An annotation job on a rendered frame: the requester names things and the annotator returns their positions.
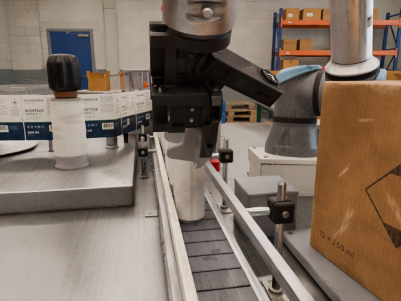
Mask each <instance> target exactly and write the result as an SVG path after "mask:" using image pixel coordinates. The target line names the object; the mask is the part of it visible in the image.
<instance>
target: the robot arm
mask: <svg viewBox="0 0 401 301"><path fill-rule="evenodd" d="M373 1H374V0H329V24H330V37H331V60H330V62H329V63H328V64H327V65H326V66H325V70H324V71H322V67H321V66H319V65H304V66H295V67H289V68H286V69H282V70H280V71H279V72H278V73H277V75H276V76H275V75H274V74H272V73H271V72H270V71H268V70H266V69H264V68H261V67H259V66H257V65H255V64H253V63H252V62H250V61H248V60H247V59H245V58H243V57H241V56H239V55H237V54H236V53H234V52H232V51H230V50H228V49H227V47H228V46H229V44H230V39H231V34H232V29H233V27H234V25H235V19H236V12H237V4H238V0H162V19H163V21H149V41H150V99H151V100H152V120H153V132H164V138H165V140H167V141H168V142H172V143H177V144H176V145H173V146H170V147H169V148H168V149H167V150H166V155H167V157H168V158H171V159H178V160H183V161H191V162H193V165H194V168H195V169H197V168H201V167H202V166H203V165H204V164H205V163H206V162H207V161H208V160H209V158H210V157H212V154H213V152H214V149H215V146H216V143H217V136H218V126H219V123H220V121H221V117H222V110H223V94H222V91H221V89H222V88H223V87H224V86H227V87H229V88H231V89H233V90H235V91H237V92H239V93H241V94H243V95H245V96H248V97H250V98H252V99H254V100H255V101H257V102H260V103H262V104H264V105H266V106H268V107H271V106H272V105H273V104H274V108H273V124H272V127H271V130H270V132H269V135H268V137H267V140H266V142H265V148H264V151H265V152H266V153H269V154H272V155H278V156H287V157H296V158H313V157H317V149H318V141H319V135H318V132H317V117H318V116H320V113H321V105H322V91H323V83H324V82H325V81H386V77H387V71H386V70H385V69H379V67H380V63H379V60H378V59H377V58H375V57H374V56H373V55H372V26H373ZM154 85H156V86H155V87H154ZM168 120H169V121H168Z"/></svg>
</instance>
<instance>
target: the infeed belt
mask: <svg viewBox="0 0 401 301"><path fill-rule="evenodd" d="M179 224H180V229H181V233H182V236H183V241H184V245H185V248H186V253H187V257H188V260H189V265H190V269H191V272H192V277H193V281H194V284H195V289H196V293H197V296H198V301H258V299H257V297H256V295H255V293H254V291H253V289H252V287H251V285H250V283H249V281H248V279H247V277H246V275H245V273H244V271H243V269H242V267H241V265H240V263H239V261H238V259H237V258H236V256H235V254H234V252H233V250H232V248H231V246H230V244H229V242H228V240H227V238H226V236H225V234H224V232H223V230H222V228H221V226H220V224H219V222H218V220H217V218H216V216H215V214H214V212H213V211H212V209H211V207H210V205H209V203H208V201H207V199H206V197H205V218H204V219H203V220H202V221H201V222H197V223H182V222H179Z"/></svg>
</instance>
